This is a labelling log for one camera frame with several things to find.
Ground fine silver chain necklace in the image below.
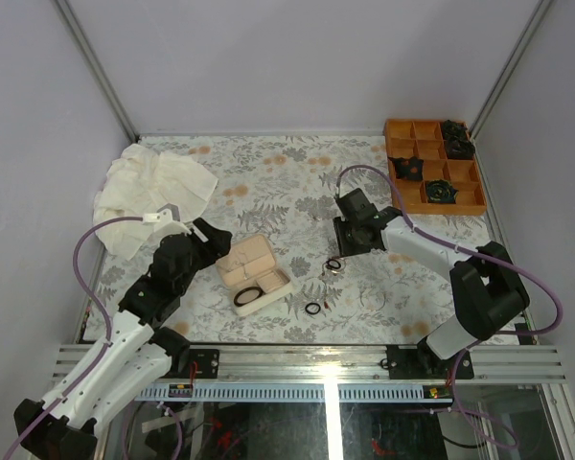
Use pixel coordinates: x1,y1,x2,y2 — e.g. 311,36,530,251
225,248,255,284

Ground beige jewelry box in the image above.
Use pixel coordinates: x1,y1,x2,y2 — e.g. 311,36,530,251
215,234,294,317

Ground black bangle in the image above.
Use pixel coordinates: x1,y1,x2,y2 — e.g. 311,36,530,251
233,286,265,308

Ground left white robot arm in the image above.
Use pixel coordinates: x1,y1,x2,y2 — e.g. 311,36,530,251
13,218,232,459

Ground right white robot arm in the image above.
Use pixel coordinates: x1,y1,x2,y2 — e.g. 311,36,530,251
333,189,530,379

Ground floral patterned tablecloth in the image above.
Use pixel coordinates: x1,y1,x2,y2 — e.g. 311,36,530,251
90,133,518,345

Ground black flower orange dots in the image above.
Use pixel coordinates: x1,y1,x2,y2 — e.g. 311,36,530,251
389,156,424,181

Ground black flower green swirls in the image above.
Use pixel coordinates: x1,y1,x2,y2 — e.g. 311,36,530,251
425,179,458,204

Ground white crumpled cloth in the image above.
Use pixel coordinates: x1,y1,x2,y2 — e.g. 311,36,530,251
92,143,219,261

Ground orange wooden divided tray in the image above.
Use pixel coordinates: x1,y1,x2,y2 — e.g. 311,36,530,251
384,119,487,216

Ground black fabric flower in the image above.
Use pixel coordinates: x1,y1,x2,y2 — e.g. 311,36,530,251
444,137,475,160
441,120,469,139

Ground black fabric flower top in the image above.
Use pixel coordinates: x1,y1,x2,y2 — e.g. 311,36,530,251
441,120,469,139

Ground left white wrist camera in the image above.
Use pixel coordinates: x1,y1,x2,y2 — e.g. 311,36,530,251
142,204,191,239

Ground thin silver cuff bracelet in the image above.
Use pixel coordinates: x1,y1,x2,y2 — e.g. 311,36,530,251
358,288,390,314

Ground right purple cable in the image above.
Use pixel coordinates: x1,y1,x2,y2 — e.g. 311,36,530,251
333,164,564,449

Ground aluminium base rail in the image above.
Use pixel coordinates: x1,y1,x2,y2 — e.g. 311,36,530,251
47,342,567,403

